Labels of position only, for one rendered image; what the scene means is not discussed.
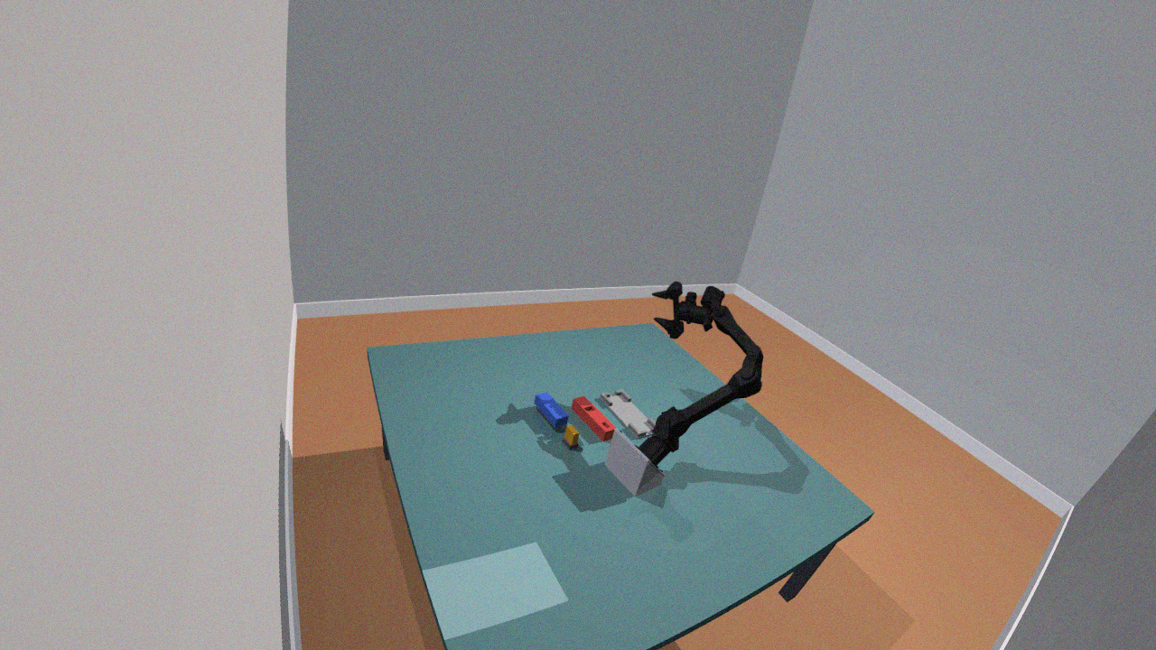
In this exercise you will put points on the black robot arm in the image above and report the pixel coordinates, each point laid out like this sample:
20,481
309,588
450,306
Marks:
672,424

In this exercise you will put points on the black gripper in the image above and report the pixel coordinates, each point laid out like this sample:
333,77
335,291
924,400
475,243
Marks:
682,311

